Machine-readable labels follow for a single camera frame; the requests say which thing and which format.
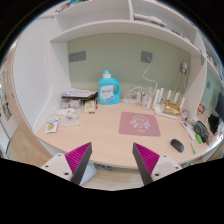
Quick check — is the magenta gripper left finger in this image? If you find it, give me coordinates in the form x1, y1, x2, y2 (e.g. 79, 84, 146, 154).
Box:
65, 142, 92, 185

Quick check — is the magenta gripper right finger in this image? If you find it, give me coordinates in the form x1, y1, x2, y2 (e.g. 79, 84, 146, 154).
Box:
132, 143, 160, 185

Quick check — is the black computer mouse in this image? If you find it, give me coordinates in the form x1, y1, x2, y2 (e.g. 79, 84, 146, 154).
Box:
170, 139, 184, 153

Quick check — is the pink mouse pad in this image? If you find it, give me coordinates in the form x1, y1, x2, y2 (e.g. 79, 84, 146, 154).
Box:
119, 112, 160, 137

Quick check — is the small plastic packet yellow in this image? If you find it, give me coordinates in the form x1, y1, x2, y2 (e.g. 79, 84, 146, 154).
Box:
45, 116, 59, 134

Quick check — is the clear plastic bag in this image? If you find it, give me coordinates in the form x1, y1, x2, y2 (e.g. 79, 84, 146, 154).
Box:
56, 108, 83, 127

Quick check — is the green marker pen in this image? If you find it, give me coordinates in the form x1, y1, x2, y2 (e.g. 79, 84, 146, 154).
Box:
191, 141, 197, 154

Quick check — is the yellow small box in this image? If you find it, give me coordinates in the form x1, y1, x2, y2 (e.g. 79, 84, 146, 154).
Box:
85, 100, 96, 114

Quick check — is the gold foil package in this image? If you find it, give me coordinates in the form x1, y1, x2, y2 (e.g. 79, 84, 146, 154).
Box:
162, 100, 180, 116

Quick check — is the white small cup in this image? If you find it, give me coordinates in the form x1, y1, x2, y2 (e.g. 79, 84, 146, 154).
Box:
143, 95, 152, 110

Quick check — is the black pouch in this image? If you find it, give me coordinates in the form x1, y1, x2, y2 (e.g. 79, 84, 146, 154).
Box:
194, 121, 210, 142

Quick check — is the white wifi router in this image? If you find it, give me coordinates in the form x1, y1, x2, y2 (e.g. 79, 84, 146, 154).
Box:
152, 88, 185, 120

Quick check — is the blue detergent bottle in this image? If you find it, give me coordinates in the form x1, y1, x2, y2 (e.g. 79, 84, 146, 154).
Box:
98, 70, 121, 105

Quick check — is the white shelf unit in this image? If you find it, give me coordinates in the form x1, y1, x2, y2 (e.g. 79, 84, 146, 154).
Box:
13, 0, 221, 132

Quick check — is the white cable bundle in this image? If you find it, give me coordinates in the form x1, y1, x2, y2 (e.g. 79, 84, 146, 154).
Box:
122, 86, 148, 107

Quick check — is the left grey wall socket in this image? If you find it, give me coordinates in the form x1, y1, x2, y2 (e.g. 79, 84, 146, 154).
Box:
69, 51, 86, 62

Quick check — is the grey wall socket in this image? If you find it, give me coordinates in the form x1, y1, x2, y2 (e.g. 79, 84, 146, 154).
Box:
69, 51, 86, 62
141, 51, 153, 63

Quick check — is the right grey wall socket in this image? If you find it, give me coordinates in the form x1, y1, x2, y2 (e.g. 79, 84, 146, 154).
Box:
141, 51, 153, 63

